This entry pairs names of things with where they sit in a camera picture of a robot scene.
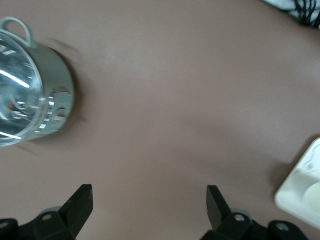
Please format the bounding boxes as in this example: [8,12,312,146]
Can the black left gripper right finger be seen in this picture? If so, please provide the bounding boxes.
[205,184,308,240]

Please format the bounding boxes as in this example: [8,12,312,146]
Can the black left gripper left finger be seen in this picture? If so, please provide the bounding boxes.
[0,183,94,240]

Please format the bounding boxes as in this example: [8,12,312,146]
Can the cream tray with bear print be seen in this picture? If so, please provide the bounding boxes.
[274,136,320,223]

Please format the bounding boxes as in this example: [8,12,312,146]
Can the grey-green electric cooking pot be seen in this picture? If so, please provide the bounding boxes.
[0,15,75,148]

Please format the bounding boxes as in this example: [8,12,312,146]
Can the glass pot lid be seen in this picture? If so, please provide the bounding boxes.
[0,29,49,147]

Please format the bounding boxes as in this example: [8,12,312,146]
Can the black cable bundle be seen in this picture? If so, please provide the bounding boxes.
[291,0,320,28]

